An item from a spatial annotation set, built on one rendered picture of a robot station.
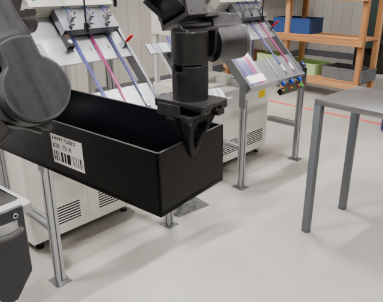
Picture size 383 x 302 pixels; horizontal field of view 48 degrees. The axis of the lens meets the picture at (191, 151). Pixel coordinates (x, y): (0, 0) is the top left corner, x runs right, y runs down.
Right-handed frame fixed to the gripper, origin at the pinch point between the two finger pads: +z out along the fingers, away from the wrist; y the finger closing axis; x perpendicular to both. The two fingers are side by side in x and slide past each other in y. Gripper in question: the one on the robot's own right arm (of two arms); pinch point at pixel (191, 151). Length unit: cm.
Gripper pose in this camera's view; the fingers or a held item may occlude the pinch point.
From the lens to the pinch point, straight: 72.7
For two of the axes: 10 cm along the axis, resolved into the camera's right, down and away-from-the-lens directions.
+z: 0.2, 9.3, 3.7
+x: -6.3, 3.0, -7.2
